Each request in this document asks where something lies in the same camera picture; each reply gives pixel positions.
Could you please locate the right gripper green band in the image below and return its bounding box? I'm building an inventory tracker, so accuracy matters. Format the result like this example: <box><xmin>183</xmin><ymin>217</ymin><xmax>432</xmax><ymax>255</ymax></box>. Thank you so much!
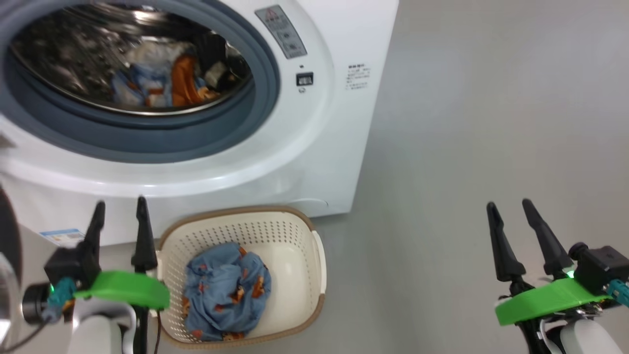
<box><xmin>486</xmin><ymin>199</ymin><xmax>615</xmax><ymax>326</ymax></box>

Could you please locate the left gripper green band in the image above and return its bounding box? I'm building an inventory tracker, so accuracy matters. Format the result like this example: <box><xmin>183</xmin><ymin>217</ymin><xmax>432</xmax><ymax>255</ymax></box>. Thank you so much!
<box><xmin>74</xmin><ymin>196</ymin><xmax>171</xmax><ymax>310</ymax></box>

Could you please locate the black round glass washer door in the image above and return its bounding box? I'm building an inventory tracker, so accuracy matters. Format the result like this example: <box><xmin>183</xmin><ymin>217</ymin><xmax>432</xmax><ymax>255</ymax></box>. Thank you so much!
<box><xmin>0</xmin><ymin>184</ymin><xmax>23</xmax><ymax>345</ymax></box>

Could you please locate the blue printed garment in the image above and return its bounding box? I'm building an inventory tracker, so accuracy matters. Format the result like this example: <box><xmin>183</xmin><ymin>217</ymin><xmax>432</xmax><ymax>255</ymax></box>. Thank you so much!
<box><xmin>182</xmin><ymin>242</ymin><xmax>272</xmax><ymax>342</ymax></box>

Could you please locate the white and orange printed garment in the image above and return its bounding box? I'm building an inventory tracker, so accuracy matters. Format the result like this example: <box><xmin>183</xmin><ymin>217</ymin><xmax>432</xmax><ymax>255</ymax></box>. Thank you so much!
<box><xmin>111</xmin><ymin>42</ymin><xmax>231</xmax><ymax>109</ymax></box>

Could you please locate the stainless steel washing machine drum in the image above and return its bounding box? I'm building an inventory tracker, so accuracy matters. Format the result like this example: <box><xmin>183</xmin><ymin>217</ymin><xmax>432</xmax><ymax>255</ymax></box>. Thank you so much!
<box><xmin>5</xmin><ymin>0</ymin><xmax>254</xmax><ymax>116</ymax></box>

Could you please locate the white front-load washing machine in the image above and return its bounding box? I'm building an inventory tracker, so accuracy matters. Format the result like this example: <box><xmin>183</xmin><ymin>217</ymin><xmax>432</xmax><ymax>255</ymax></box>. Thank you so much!
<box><xmin>0</xmin><ymin>0</ymin><xmax>400</xmax><ymax>246</ymax></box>

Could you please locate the blue energy label sticker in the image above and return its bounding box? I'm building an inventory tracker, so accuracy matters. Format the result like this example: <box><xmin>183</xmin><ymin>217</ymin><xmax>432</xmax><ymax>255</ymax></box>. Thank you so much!
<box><xmin>40</xmin><ymin>228</ymin><xmax>86</xmax><ymax>246</ymax></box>

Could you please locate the cream laundry basket brown rim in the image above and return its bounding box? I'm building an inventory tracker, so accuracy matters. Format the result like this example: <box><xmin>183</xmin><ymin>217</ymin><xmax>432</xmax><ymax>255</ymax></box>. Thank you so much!
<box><xmin>156</xmin><ymin>206</ymin><xmax>327</xmax><ymax>350</ymax></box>

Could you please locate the round white filter cover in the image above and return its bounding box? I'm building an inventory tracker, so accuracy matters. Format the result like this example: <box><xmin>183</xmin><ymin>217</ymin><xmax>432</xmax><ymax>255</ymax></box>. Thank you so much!
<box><xmin>290</xmin><ymin>198</ymin><xmax>329</xmax><ymax>212</ymax></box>

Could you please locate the grey warning sticker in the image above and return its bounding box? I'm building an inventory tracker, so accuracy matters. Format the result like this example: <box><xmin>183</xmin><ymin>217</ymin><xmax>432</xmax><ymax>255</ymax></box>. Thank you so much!
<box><xmin>255</xmin><ymin>5</ymin><xmax>308</xmax><ymax>59</ymax></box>

